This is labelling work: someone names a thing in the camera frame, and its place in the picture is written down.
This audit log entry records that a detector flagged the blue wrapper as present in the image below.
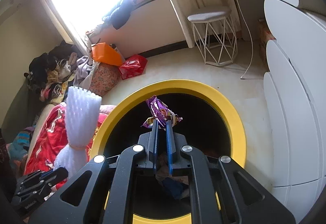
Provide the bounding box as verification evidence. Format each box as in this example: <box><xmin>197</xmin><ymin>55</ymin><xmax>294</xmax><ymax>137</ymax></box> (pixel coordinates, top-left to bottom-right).
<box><xmin>162</xmin><ymin>178</ymin><xmax>189</xmax><ymax>200</ymax></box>

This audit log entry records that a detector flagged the white paper wrapper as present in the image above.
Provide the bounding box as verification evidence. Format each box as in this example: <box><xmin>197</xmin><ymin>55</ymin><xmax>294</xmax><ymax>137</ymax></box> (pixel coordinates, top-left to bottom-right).
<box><xmin>155</xmin><ymin>152</ymin><xmax>189</xmax><ymax>193</ymax></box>

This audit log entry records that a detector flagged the white foam fruit net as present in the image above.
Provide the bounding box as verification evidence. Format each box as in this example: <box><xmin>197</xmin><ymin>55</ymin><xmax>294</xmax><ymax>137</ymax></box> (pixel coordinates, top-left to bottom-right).
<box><xmin>54</xmin><ymin>87</ymin><xmax>102</xmax><ymax>178</ymax></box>

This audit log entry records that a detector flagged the purple snack wrapper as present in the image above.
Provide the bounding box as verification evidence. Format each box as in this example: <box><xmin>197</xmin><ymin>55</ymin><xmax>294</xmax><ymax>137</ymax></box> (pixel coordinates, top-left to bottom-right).
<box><xmin>143</xmin><ymin>95</ymin><xmax>183</xmax><ymax>129</ymax></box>

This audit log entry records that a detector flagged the yellow rimmed black trash bin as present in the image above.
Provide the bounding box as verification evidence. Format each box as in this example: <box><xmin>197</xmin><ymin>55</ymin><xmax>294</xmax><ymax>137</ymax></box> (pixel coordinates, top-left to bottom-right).
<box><xmin>91</xmin><ymin>79</ymin><xmax>247</xmax><ymax>223</ymax></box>

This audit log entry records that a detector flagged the colourful striped pillow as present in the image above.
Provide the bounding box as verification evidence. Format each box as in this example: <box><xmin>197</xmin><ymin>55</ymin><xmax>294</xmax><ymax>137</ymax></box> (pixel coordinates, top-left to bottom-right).
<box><xmin>6</xmin><ymin>126</ymin><xmax>35</xmax><ymax>173</ymax></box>

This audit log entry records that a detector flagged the red floral blanket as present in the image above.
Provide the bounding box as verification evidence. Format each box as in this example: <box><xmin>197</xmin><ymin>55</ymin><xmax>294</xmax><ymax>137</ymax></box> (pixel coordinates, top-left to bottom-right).
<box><xmin>24</xmin><ymin>103</ymin><xmax>117</xmax><ymax>190</ymax></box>

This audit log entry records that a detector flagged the grey headboard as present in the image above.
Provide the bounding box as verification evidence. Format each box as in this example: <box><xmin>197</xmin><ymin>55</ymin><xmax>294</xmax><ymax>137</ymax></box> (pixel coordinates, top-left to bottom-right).
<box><xmin>1</xmin><ymin>81</ymin><xmax>45</xmax><ymax>143</ymax></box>

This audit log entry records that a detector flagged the pile of clothes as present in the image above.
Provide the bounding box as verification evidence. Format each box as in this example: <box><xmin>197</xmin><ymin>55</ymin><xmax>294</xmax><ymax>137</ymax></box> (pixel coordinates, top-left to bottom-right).
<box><xmin>24</xmin><ymin>41</ymin><xmax>81</xmax><ymax>105</ymax></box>

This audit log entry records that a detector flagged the floral fabric basket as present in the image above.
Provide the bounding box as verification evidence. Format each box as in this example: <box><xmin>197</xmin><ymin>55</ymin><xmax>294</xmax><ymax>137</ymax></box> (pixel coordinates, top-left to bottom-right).
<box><xmin>89</xmin><ymin>62</ymin><xmax>121</xmax><ymax>96</ymax></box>

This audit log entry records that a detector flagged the grey white garment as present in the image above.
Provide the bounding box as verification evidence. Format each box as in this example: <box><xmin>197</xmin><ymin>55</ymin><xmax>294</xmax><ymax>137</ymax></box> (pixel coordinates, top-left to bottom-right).
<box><xmin>73</xmin><ymin>56</ymin><xmax>99</xmax><ymax>90</ymax></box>

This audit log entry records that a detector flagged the white petal shaped chair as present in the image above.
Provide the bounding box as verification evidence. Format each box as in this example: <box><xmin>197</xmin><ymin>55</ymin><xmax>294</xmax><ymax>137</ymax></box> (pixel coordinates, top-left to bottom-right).
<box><xmin>264</xmin><ymin>0</ymin><xmax>325</xmax><ymax>222</ymax></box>

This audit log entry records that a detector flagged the red plastic bag on floor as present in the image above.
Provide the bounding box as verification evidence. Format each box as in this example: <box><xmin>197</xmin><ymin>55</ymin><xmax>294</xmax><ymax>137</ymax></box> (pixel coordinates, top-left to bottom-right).
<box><xmin>119</xmin><ymin>55</ymin><xmax>148</xmax><ymax>80</ymax></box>

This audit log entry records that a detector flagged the orange shopping bag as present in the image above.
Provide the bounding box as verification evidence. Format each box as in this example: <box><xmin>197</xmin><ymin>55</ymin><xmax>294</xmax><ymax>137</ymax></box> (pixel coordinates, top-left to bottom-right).
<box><xmin>92</xmin><ymin>42</ymin><xmax>124</xmax><ymax>67</ymax></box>

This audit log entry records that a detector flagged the dark jacket on sill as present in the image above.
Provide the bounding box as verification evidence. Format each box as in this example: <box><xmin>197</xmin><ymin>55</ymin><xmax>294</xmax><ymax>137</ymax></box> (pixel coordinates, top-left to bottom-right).
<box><xmin>102</xmin><ymin>0</ymin><xmax>135</xmax><ymax>30</ymax></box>

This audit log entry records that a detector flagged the cream curtain left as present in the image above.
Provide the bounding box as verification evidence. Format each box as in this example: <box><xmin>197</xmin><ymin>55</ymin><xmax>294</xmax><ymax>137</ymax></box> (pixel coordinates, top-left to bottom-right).
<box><xmin>40</xmin><ymin>0</ymin><xmax>91</xmax><ymax>55</ymax></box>

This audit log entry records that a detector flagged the white cable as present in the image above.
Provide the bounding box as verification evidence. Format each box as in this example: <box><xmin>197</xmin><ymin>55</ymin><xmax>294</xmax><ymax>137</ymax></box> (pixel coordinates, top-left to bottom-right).
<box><xmin>231</xmin><ymin>0</ymin><xmax>255</xmax><ymax>80</ymax></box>

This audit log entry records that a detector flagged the white wire frame stool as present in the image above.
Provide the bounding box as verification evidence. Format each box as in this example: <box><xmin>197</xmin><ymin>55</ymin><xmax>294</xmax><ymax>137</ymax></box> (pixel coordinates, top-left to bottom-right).
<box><xmin>187</xmin><ymin>6</ymin><xmax>238</xmax><ymax>67</ymax></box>

